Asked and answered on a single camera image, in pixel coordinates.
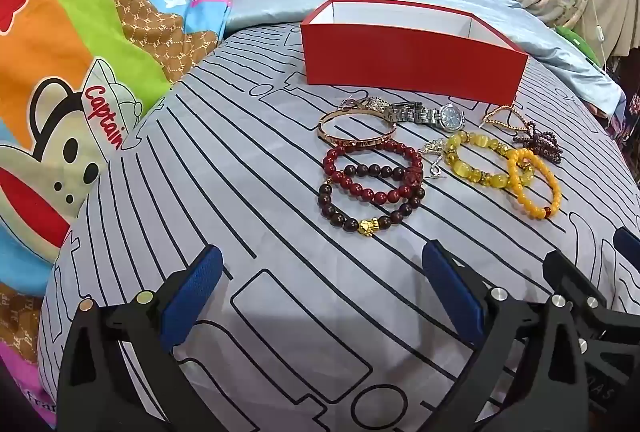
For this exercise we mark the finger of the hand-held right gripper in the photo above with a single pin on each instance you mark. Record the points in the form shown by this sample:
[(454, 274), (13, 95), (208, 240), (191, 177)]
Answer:
[(567, 269), (626, 243)]

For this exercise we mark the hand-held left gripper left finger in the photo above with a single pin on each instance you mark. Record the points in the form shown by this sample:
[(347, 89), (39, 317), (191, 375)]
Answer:
[(192, 292)]

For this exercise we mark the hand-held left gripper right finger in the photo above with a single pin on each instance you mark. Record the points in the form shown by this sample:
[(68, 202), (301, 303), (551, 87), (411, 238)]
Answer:
[(452, 292)]

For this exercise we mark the silver wristwatch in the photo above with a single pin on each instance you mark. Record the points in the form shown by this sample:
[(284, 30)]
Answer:
[(450, 116)]

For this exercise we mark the rose gold bangle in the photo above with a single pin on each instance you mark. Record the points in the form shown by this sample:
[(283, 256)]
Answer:
[(357, 144)]

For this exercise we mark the red cardboard box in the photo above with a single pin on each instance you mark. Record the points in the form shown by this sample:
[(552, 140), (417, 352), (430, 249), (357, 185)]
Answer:
[(400, 57)]

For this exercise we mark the grey striped bed sheet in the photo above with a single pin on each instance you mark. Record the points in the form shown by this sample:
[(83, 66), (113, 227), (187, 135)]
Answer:
[(250, 192)]

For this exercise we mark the green plush item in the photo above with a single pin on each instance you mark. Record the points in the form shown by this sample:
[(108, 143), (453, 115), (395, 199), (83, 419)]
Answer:
[(575, 40)]

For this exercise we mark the cartoon monkey printed blanket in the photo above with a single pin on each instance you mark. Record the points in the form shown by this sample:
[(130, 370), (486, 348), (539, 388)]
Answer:
[(75, 37)]

